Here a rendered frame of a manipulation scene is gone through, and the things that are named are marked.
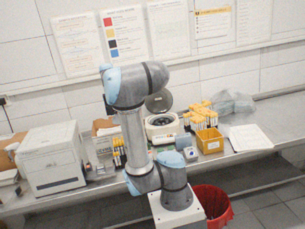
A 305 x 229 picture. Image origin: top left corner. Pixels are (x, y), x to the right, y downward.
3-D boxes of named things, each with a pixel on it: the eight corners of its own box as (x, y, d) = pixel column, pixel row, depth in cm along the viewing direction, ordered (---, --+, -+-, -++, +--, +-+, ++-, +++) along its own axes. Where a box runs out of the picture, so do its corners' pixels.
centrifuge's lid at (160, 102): (141, 87, 178) (141, 85, 186) (147, 120, 185) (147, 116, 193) (170, 83, 177) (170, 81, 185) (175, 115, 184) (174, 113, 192)
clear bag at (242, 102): (230, 113, 192) (229, 97, 187) (229, 104, 207) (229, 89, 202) (257, 112, 187) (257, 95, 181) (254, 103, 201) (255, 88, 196)
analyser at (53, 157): (34, 198, 132) (14, 151, 120) (45, 169, 157) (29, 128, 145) (91, 185, 136) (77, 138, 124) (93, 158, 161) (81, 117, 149)
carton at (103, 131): (96, 156, 162) (90, 137, 156) (97, 137, 188) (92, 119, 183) (132, 148, 165) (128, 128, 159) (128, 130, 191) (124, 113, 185)
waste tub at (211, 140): (203, 155, 145) (202, 141, 141) (195, 144, 157) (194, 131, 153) (224, 150, 147) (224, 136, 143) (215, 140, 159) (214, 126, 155)
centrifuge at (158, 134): (147, 148, 162) (144, 132, 157) (147, 128, 189) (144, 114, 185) (183, 143, 162) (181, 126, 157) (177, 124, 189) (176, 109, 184)
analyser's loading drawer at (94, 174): (79, 183, 135) (77, 175, 133) (80, 176, 141) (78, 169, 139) (116, 174, 137) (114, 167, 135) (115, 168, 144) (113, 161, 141)
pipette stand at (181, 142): (177, 153, 152) (175, 139, 148) (175, 147, 158) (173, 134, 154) (193, 150, 152) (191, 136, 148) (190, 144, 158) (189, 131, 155)
